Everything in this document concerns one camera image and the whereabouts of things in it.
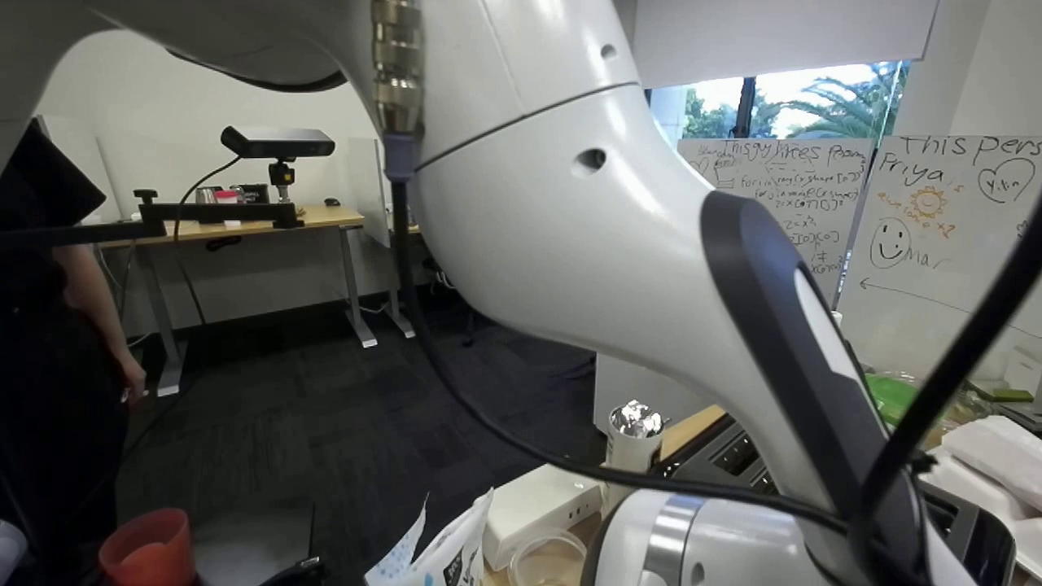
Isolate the black camera bar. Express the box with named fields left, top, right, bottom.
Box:
left=219, top=124, right=337, bottom=164

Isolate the green snack bag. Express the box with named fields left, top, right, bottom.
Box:
left=865, top=370, right=928, bottom=431

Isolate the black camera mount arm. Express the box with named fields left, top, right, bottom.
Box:
left=0, top=157, right=306, bottom=253

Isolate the clear plastic container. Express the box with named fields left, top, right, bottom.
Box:
left=508, top=529, right=596, bottom=586

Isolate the person in black shirt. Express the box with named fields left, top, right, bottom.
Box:
left=0, top=115, right=123, bottom=586

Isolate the thick black cable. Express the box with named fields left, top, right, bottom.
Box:
left=847, top=205, right=1042, bottom=581

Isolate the white labelled plastic bag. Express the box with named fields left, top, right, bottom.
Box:
left=360, top=492, right=497, bottom=586

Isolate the window with palm trees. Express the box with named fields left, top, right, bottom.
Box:
left=648, top=58, right=919, bottom=142

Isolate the orange plastic cup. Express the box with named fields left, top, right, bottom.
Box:
left=95, top=506, right=200, bottom=586

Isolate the whiteboard with handwriting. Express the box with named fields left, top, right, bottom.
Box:
left=678, top=137, right=880, bottom=308

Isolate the person's bare forearm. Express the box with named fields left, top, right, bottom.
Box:
left=50, top=242, right=144, bottom=377

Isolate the whiteboard with smiley drawing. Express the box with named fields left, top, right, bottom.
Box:
left=841, top=129, right=1042, bottom=384

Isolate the white rectangular box device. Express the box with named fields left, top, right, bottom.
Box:
left=483, top=467, right=604, bottom=574

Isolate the person's hand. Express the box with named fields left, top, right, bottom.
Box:
left=109, top=352, right=149, bottom=408

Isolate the small wooden standing desk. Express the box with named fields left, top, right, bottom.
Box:
left=95, top=199, right=423, bottom=405

